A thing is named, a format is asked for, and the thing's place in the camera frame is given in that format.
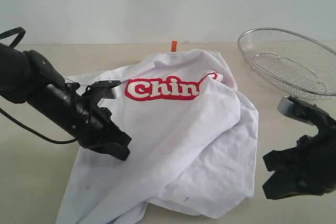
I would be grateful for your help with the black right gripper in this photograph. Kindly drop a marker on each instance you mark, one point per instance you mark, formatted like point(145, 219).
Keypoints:
point(306, 169)

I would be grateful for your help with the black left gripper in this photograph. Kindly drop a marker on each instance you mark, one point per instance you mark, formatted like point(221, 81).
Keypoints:
point(83, 119)

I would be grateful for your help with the white t-shirt red print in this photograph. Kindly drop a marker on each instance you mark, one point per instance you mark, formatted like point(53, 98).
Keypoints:
point(193, 148)

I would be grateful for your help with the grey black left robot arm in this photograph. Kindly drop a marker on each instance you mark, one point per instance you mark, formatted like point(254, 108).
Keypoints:
point(28, 77)

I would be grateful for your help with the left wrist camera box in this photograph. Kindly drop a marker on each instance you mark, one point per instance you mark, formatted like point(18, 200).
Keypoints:
point(106, 89)

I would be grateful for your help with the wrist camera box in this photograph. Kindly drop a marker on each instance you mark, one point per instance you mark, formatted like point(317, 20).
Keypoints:
point(299, 110)
point(106, 89)

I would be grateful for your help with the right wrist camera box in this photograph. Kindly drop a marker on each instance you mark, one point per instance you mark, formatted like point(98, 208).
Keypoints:
point(299, 110)

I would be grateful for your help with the metal wire mesh basket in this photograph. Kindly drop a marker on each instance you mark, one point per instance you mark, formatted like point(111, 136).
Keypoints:
point(294, 63)

